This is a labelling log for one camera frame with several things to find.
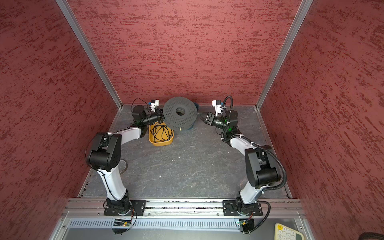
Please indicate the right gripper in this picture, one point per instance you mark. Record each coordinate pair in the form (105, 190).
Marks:
(210, 119)

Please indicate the yellow white calculator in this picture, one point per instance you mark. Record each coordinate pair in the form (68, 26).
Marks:
(285, 233)

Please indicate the perforated cable tray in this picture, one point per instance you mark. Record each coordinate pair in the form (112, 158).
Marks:
(231, 225)

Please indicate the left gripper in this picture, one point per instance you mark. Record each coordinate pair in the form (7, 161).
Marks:
(160, 116)

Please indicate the brown tape roll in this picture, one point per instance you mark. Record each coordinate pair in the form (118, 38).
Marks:
(123, 166)

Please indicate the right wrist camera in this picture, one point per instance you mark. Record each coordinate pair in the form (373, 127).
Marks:
(219, 107)

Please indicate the black cable spool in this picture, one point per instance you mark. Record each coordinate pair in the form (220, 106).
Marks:
(180, 114)

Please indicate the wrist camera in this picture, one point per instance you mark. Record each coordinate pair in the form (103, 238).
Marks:
(219, 107)
(154, 105)

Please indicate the yellow plastic bin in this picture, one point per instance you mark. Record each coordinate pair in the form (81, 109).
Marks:
(160, 135)

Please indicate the black corrugated conduit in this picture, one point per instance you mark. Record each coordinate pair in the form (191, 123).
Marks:
(264, 170)

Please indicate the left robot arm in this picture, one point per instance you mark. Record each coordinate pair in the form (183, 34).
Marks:
(103, 155)

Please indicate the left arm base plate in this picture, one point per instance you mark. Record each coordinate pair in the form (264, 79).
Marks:
(131, 208)

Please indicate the aluminium front rail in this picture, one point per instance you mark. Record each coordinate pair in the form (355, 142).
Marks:
(179, 208)

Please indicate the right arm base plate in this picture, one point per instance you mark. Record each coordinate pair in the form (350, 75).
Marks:
(238, 208)

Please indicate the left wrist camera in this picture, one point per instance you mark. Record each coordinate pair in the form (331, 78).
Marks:
(154, 105)

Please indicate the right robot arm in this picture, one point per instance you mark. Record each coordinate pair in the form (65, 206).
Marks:
(248, 194)

